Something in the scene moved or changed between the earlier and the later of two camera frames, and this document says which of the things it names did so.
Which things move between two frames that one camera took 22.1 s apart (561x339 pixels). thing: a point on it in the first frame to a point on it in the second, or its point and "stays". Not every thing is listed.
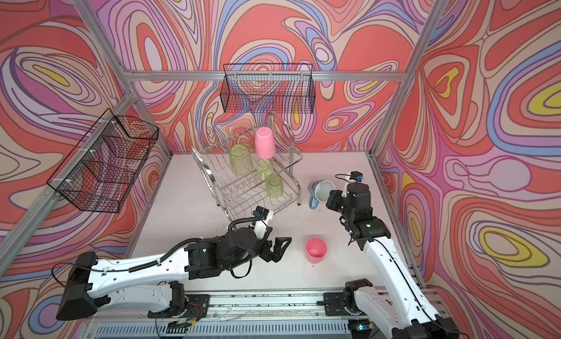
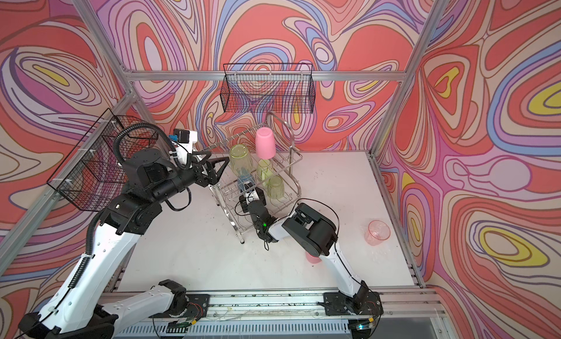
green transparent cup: (275, 186) stays
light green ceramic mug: (264, 169) stays
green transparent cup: (240, 160) stays
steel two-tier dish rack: (256, 168) stays
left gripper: (277, 255) to (210, 178)
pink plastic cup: (264, 143) stays
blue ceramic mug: (318, 191) to (242, 178)
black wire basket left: (98, 174) stays
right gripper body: (338, 203) to (245, 207)
